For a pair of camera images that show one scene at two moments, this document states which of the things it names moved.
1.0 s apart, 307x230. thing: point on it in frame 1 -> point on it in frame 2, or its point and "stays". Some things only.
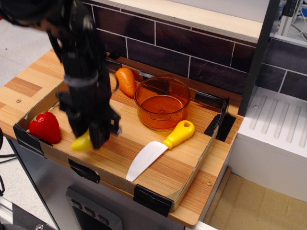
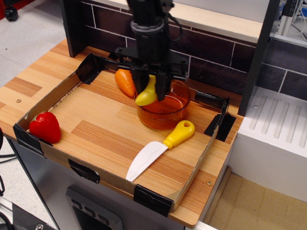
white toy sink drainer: (271, 146) stays
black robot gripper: (86, 99) -> (152, 53)
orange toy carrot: (126, 81) stays
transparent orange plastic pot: (161, 101) stays
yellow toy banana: (82, 143) -> (148, 96)
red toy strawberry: (45, 126) stays
